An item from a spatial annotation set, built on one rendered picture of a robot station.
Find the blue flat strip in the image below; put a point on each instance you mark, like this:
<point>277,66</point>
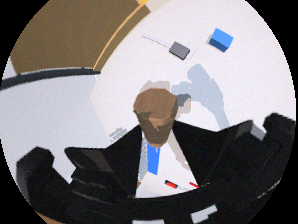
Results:
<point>153,159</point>

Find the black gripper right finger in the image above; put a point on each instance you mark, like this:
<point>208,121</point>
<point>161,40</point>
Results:
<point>203,148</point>

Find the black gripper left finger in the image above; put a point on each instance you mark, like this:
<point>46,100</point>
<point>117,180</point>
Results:
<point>121,159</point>

